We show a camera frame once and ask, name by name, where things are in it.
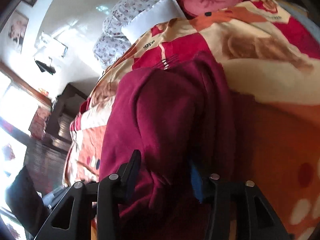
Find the white pillow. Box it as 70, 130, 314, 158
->
121, 0, 185, 44

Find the maroon fleece garment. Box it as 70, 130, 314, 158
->
99, 51, 235, 239

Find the framed wall picture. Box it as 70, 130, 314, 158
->
8, 10, 29, 53

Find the floral quilt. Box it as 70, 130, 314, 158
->
93, 0, 159, 70

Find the dark wooden side table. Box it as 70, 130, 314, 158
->
44, 83, 87, 152

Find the red orange patterned blanket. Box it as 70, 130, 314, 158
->
63, 0, 319, 239

